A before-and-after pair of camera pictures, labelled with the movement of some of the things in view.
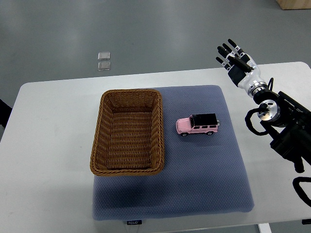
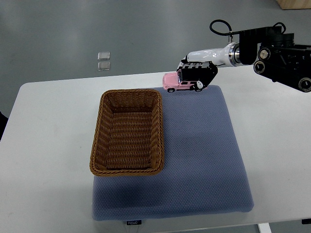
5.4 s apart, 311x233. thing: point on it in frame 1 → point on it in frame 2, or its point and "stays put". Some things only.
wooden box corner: [294, 4] stays put
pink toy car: [203, 123] → [172, 81]
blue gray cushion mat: [202, 174] stays put
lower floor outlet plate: [104, 66] stays put
